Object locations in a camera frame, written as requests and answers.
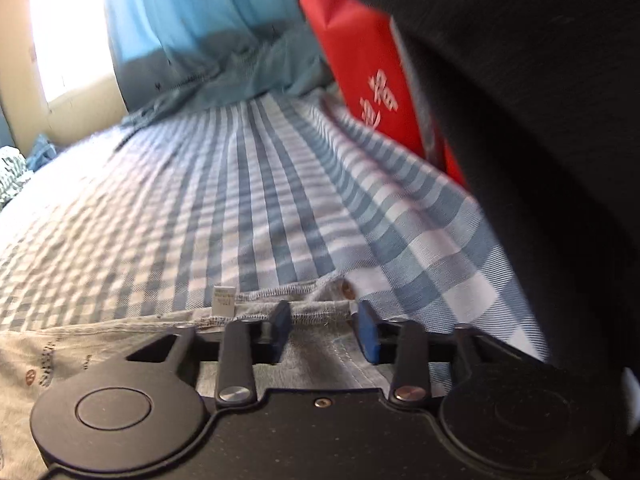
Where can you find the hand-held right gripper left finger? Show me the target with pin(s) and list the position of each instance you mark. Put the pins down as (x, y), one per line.
(280, 331)

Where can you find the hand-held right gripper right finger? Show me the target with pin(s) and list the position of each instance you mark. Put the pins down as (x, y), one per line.
(366, 334)

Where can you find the blue white checkered bed sheet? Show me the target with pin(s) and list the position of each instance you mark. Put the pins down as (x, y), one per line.
(240, 195)

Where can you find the grey-blue crumpled blanket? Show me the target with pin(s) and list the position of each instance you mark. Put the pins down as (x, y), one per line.
(250, 67)

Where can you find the dark cloth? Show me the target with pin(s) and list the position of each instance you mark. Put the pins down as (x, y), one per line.
(550, 135)

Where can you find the red bag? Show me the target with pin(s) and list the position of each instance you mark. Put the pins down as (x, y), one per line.
(360, 60)

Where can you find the small blue cloth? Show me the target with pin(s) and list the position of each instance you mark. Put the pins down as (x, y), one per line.
(41, 152)

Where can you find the white dark-patterned cloth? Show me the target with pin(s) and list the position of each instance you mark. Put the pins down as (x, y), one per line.
(10, 175)

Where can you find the light blue patterned curtain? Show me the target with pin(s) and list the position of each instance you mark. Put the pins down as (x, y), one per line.
(200, 0)

